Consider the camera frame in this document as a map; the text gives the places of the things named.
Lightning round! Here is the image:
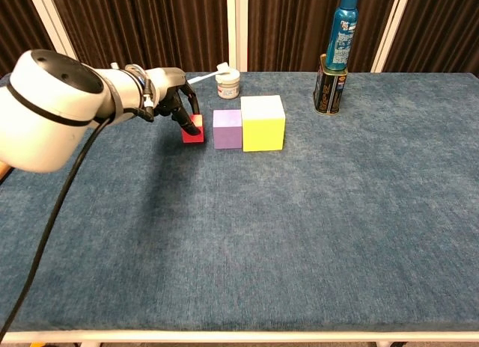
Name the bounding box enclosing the small red cube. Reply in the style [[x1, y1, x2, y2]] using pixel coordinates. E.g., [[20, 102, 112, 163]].
[[182, 114, 207, 144]]

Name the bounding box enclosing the purple cube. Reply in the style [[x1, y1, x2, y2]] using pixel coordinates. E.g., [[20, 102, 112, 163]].
[[213, 109, 243, 150]]

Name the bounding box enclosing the large yellow cube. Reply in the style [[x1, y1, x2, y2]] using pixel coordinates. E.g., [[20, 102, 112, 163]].
[[240, 95, 287, 153]]

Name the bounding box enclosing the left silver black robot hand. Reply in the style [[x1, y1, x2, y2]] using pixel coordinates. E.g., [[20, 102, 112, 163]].
[[144, 67, 205, 135]]

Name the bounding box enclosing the small white jar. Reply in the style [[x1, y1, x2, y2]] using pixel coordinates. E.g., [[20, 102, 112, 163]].
[[216, 68, 241, 99]]

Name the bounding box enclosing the blue table cloth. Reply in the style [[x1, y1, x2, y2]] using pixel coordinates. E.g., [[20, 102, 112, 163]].
[[0, 72, 479, 332]]

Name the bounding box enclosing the brown pleated partition screen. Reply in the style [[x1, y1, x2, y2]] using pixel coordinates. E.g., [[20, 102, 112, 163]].
[[48, 0, 239, 73], [237, 0, 403, 73], [0, 0, 76, 77], [373, 0, 479, 79]]

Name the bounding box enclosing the white toothbrush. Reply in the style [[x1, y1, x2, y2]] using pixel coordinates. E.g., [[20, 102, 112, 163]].
[[186, 62, 230, 85]]

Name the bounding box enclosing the blue spray bottle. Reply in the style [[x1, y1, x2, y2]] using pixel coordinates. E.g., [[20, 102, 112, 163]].
[[325, 0, 359, 71]]

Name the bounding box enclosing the dark metal tin can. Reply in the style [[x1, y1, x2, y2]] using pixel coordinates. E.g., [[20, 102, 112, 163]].
[[313, 54, 349, 116]]

